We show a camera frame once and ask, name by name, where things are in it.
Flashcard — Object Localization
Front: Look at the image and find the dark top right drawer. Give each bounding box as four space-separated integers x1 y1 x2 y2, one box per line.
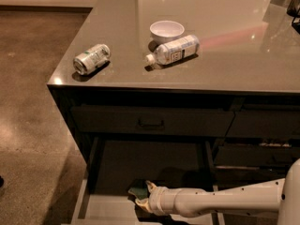
227 109 300 140

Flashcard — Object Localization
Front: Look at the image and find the open middle drawer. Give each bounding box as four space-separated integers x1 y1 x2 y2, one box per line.
71 140 225 225

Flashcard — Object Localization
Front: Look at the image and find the clear plastic water bottle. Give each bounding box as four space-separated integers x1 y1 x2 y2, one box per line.
145 35 200 66

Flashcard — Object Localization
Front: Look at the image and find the white bowl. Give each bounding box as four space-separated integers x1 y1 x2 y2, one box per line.
150 21 185 44

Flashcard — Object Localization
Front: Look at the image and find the dark drawer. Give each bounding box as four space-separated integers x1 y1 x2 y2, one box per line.
227 109 300 140
214 145 300 167
70 105 234 137

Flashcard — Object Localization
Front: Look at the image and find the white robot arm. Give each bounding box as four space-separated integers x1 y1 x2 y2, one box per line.
129 159 300 225

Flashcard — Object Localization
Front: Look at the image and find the dark middle right drawer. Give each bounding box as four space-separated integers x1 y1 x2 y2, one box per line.
214 145 300 167

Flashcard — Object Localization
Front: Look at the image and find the dark kitchen counter cabinet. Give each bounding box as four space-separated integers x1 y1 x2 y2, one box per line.
46 0 300 225

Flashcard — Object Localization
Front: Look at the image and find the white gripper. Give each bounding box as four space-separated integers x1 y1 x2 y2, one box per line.
135 180 176 216

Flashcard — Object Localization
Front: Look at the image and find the green yellow sponge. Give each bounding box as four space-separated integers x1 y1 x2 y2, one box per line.
127 179 150 200

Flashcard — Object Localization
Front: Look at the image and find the silver soda can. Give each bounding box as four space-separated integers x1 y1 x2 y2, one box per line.
73 44 111 76

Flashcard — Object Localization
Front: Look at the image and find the dark top left drawer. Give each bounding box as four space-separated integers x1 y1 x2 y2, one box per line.
70 105 234 137

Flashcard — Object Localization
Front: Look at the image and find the black drawer handle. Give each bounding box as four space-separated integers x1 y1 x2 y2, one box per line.
138 119 164 129

